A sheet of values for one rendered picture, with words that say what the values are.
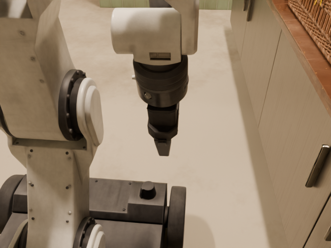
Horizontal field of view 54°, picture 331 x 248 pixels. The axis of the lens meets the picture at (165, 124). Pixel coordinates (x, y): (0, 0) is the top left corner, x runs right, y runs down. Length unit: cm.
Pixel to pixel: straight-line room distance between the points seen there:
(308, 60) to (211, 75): 107
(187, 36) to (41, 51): 23
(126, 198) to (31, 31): 64
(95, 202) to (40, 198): 30
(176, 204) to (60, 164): 41
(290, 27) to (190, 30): 72
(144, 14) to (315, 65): 57
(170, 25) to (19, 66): 25
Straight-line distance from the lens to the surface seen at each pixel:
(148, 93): 52
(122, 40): 46
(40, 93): 58
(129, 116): 161
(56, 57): 59
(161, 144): 60
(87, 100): 62
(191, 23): 43
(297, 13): 122
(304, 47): 101
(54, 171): 72
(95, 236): 79
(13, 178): 116
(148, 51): 47
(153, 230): 97
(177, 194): 101
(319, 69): 91
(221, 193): 128
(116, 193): 103
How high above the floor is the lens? 99
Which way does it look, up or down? 39 degrees down
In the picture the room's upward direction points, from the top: straight up
